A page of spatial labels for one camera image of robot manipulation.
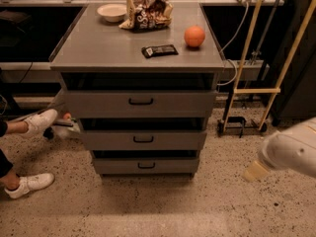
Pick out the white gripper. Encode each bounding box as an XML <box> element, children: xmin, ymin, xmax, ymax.
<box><xmin>242</xmin><ymin>131</ymin><xmax>285</xmax><ymax>182</ymax></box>

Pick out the grey drawer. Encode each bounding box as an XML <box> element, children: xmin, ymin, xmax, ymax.
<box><xmin>64</xmin><ymin>91</ymin><xmax>216</xmax><ymax>119</ymax></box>
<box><xmin>81</xmin><ymin>118</ymin><xmax>206</xmax><ymax>151</ymax></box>
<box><xmin>91</xmin><ymin>150</ymin><xmax>199</xmax><ymax>175</ymax></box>

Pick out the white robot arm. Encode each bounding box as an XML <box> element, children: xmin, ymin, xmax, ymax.
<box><xmin>242</xmin><ymin>118</ymin><xmax>316</xmax><ymax>182</ymax></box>

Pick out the grey bottom drawer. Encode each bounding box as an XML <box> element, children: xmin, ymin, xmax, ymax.
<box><xmin>91</xmin><ymin>150</ymin><xmax>199</xmax><ymax>175</ymax></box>

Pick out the grey drawer cabinet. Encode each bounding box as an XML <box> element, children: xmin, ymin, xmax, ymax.
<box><xmin>48</xmin><ymin>2</ymin><xmax>226</xmax><ymax>180</ymax></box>

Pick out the grey top drawer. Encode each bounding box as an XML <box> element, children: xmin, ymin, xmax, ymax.
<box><xmin>64</xmin><ymin>91</ymin><xmax>216</xmax><ymax>119</ymax></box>

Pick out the orange fruit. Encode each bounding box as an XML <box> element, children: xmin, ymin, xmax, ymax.
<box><xmin>184</xmin><ymin>26</ymin><xmax>205</xmax><ymax>47</ymax></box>

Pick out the black snack bar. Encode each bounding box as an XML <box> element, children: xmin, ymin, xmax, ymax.
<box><xmin>141</xmin><ymin>44</ymin><xmax>178</xmax><ymax>58</ymax></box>

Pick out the brown chip bag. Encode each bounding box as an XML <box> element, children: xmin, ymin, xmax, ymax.
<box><xmin>119</xmin><ymin>0</ymin><xmax>173</xmax><ymax>32</ymax></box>

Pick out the white bowl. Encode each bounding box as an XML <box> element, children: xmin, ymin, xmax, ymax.
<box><xmin>97</xmin><ymin>4</ymin><xmax>126</xmax><ymax>23</ymax></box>

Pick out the upper white sneaker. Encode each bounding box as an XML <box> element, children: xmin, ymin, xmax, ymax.
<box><xmin>21</xmin><ymin>109</ymin><xmax>58</xmax><ymax>138</ymax></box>

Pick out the white sneaker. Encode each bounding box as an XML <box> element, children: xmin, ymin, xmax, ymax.
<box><xmin>21</xmin><ymin>109</ymin><xmax>58</xmax><ymax>138</ymax></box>
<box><xmin>4</xmin><ymin>173</ymin><xmax>54</xmax><ymax>199</ymax></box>

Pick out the lower white sneaker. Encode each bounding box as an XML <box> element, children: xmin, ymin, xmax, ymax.
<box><xmin>4</xmin><ymin>173</ymin><xmax>54</xmax><ymax>199</ymax></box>

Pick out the person's lower leg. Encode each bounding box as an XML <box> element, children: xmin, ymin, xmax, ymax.
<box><xmin>0</xmin><ymin>150</ymin><xmax>20</xmax><ymax>191</ymax></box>

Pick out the white power cable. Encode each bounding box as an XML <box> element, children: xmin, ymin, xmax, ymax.
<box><xmin>215</xmin><ymin>2</ymin><xmax>249</xmax><ymax>87</ymax></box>

